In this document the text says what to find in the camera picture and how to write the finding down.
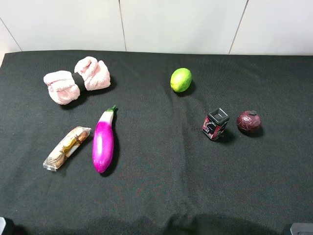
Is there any grey device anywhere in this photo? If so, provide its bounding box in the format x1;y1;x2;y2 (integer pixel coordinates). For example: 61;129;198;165
290;223;313;235
0;217;14;235

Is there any grey device bottom left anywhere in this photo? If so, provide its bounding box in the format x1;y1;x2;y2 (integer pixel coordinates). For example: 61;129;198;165
0;217;14;235

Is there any pink rolled towel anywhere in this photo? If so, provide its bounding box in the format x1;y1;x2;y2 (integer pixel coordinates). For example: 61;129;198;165
44;56;111;105

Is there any black red tin box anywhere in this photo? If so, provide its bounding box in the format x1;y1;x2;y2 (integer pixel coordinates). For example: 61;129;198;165
202;108;229;141

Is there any wrapped snack bar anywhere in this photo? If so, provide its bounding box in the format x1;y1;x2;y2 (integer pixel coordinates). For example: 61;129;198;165
43;126;91;171

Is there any green lime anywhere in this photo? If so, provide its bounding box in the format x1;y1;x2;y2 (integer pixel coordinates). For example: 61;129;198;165
170;68;192;93

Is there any dark red passion fruit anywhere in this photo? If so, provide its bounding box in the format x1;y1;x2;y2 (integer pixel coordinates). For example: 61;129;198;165
236;110;262;133

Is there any black table cloth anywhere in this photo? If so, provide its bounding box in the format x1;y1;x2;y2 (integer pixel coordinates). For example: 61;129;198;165
0;51;313;235

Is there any purple toy eggplant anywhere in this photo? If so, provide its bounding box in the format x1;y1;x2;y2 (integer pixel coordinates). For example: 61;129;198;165
92;105;116;173

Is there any grey device bottom right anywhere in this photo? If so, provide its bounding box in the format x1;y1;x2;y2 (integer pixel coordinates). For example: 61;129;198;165
290;223;313;235

